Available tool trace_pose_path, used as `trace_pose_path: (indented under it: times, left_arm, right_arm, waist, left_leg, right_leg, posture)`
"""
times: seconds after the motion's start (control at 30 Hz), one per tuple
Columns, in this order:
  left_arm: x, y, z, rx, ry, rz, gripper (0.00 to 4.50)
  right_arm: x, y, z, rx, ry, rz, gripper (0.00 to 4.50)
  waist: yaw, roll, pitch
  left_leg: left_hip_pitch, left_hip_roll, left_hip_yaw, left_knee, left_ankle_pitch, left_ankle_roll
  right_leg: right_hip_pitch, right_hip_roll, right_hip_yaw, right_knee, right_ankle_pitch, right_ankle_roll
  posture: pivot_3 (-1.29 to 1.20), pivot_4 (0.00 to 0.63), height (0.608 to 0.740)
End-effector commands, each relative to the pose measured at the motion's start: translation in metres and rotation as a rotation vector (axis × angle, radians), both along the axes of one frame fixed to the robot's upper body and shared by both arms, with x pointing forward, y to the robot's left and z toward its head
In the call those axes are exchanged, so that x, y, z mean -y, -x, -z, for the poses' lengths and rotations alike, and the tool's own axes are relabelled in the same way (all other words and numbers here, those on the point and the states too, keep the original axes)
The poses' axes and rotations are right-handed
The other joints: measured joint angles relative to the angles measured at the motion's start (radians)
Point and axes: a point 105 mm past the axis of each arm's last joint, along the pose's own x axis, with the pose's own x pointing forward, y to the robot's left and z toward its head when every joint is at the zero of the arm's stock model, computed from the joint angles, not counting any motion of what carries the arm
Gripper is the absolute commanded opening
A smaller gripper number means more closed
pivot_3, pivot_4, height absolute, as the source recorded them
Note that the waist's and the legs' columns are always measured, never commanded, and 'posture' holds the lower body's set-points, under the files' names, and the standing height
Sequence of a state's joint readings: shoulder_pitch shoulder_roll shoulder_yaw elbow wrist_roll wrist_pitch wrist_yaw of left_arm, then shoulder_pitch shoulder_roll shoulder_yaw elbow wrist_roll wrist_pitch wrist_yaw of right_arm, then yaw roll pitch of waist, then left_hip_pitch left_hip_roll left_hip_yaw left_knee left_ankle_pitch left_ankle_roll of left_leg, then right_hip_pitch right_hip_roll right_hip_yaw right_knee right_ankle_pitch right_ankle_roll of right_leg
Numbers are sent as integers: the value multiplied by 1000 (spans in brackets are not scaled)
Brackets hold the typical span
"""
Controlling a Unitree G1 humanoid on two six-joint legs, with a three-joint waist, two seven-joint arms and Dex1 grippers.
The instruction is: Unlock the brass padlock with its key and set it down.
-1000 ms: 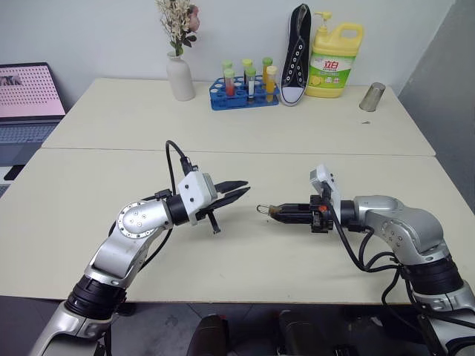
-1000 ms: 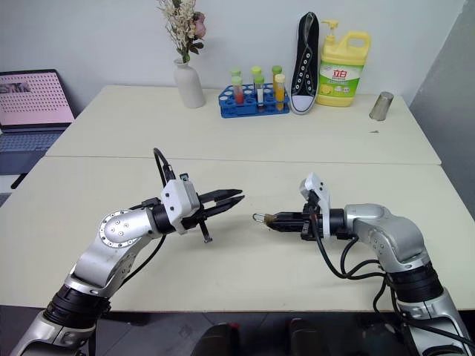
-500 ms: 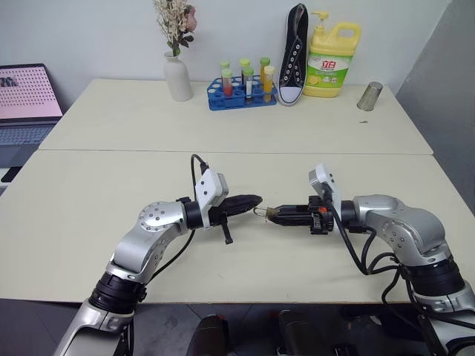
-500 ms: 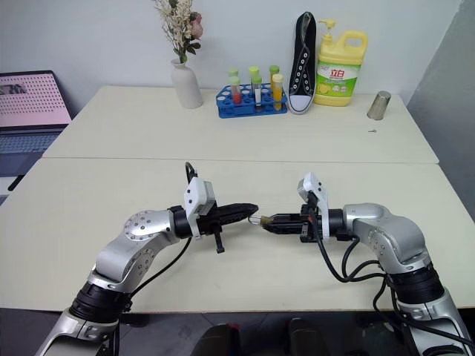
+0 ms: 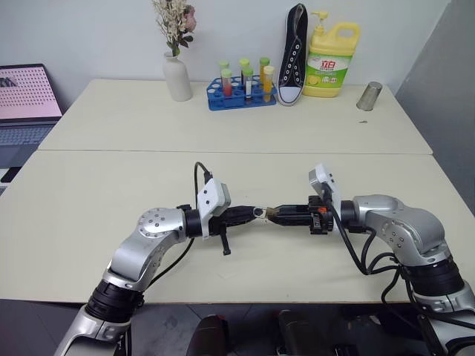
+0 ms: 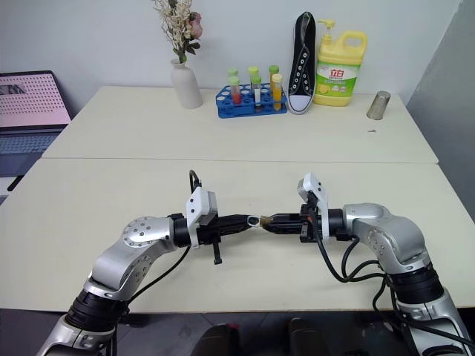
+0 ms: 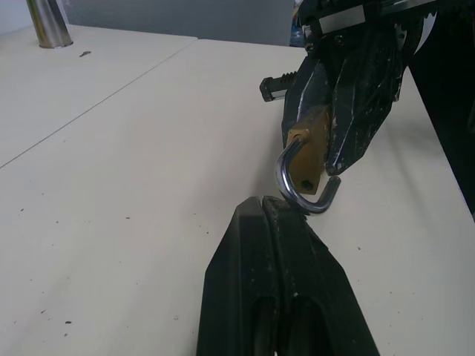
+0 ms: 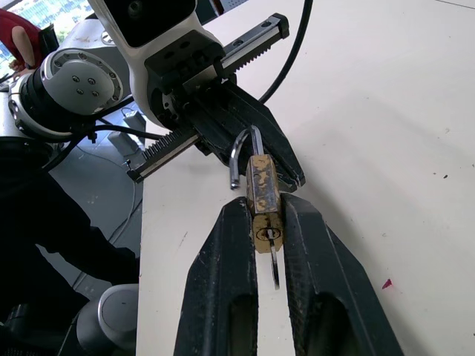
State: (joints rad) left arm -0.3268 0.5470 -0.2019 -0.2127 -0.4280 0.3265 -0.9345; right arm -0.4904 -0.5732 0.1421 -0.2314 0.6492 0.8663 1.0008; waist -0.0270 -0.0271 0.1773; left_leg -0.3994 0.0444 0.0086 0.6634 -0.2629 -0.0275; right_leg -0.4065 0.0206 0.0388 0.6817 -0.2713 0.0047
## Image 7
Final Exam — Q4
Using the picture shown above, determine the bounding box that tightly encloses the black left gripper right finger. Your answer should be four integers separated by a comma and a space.
261, 196, 381, 356

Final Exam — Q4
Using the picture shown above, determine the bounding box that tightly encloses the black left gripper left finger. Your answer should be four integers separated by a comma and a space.
195, 196, 284, 356

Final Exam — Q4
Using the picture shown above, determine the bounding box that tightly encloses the brass padlock with steel shackle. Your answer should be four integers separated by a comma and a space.
274, 105, 342, 217

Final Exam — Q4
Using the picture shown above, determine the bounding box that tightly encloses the blue printed package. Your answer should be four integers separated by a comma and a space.
288, 0, 307, 47

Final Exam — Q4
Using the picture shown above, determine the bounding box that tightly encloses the brushed steel round post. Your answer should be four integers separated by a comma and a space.
24, 0, 75, 50

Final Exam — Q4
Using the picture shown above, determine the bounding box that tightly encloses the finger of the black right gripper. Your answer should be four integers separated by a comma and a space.
319, 28, 404, 177
281, 55, 333, 150

